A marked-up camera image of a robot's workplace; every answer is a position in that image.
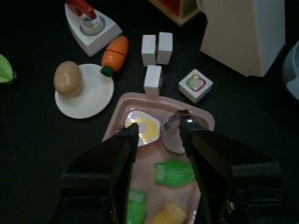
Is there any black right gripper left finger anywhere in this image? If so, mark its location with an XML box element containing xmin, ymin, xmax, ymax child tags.
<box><xmin>51</xmin><ymin>122</ymin><xmax>140</xmax><ymax>224</ymax></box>

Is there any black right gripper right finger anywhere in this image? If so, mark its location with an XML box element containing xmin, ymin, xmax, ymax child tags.
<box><xmin>178</xmin><ymin>116</ymin><xmax>299</xmax><ymax>224</ymax></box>

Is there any green toy starfruit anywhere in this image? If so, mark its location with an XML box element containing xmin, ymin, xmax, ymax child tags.
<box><xmin>0</xmin><ymin>53</ymin><xmax>17</xmax><ymax>85</ymax></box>

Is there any green ridged toy vegetable slice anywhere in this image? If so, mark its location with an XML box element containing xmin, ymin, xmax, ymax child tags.
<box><xmin>154</xmin><ymin>157</ymin><xmax>196</xmax><ymax>187</ymax></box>

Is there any green toy vegetable piece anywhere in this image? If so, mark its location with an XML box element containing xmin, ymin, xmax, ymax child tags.
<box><xmin>126</xmin><ymin>187</ymin><xmax>148</xmax><ymax>224</ymax></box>

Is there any pink tray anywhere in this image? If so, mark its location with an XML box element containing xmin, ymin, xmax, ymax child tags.
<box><xmin>102</xmin><ymin>92</ymin><xmax>216</xmax><ymax>224</ymax></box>

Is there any toy fried egg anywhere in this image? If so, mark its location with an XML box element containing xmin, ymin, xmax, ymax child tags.
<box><xmin>124</xmin><ymin>109</ymin><xmax>163</xmax><ymax>147</ymax></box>

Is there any silver spoon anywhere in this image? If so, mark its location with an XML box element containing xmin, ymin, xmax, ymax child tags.
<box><xmin>160</xmin><ymin>109</ymin><xmax>195</xmax><ymax>156</ymax></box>

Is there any yellow toy corn piece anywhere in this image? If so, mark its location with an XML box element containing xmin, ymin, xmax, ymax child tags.
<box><xmin>147</xmin><ymin>201</ymin><xmax>188</xmax><ymax>224</ymax></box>

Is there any white round plate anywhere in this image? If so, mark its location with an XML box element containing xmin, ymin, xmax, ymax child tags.
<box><xmin>53</xmin><ymin>63</ymin><xmax>116</xmax><ymax>120</ymax></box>

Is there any white sushi print cube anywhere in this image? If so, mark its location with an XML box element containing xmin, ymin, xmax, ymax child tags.
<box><xmin>178</xmin><ymin>68</ymin><xmax>215</xmax><ymax>104</ymax></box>

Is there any brown toy egg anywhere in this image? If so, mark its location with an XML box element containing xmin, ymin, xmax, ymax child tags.
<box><xmin>52</xmin><ymin>60</ymin><xmax>86</xmax><ymax>98</ymax></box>

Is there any white rectangular block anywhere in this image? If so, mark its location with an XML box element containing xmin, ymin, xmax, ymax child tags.
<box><xmin>155</xmin><ymin>31</ymin><xmax>174</xmax><ymax>66</ymax></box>
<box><xmin>140</xmin><ymin>34</ymin><xmax>158</xmax><ymax>67</ymax></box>
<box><xmin>143</xmin><ymin>64</ymin><xmax>164</xmax><ymax>96</ymax></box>

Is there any blue-grey bowl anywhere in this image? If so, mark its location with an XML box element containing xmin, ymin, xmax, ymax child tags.
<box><xmin>282</xmin><ymin>40</ymin><xmax>299</xmax><ymax>102</ymax></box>

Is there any orange toy carrot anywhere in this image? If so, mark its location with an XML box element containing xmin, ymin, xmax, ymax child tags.
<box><xmin>99</xmin><ymin>35</ymin><xmax>130</xmax><ymax>78</ymax></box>

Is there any large beige box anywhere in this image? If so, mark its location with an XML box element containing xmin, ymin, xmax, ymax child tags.
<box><xmin>196</xmin><ymin>0</ymin><xmax>286</xmax><ymax>78</ymax></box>

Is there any wooden box red inside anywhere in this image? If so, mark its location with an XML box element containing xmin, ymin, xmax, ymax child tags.
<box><xmin>147</xmin><ymin>0</ymin><xmax>202</xmax><ymax>28</ymax></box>

